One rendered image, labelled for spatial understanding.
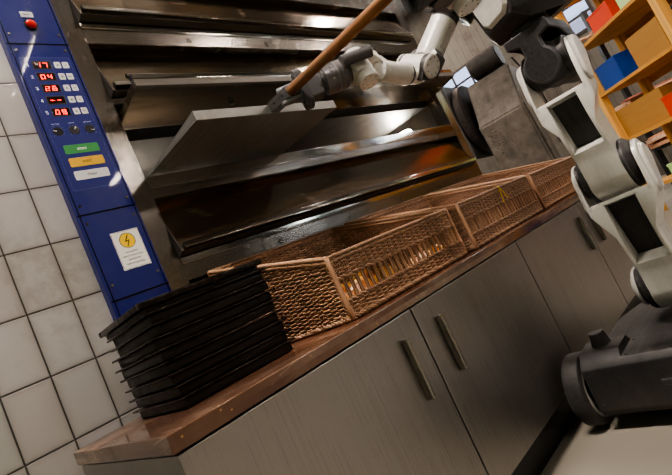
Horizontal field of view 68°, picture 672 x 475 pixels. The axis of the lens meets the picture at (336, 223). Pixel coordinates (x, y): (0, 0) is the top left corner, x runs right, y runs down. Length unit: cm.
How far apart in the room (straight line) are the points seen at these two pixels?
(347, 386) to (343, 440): 10
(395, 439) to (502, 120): 565
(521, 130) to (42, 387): 580
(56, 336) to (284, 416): 65
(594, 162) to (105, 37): 150
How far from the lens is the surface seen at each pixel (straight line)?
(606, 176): 156
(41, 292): 136
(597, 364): 153
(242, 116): 143
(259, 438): 87
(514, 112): 643
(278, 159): 183
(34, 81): 158
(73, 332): 136
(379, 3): 125
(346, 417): 98
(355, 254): 116
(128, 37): 182
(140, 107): 160
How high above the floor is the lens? 68
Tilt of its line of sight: 6 degrees up
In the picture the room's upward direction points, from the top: 25 degrees counter-clockwise
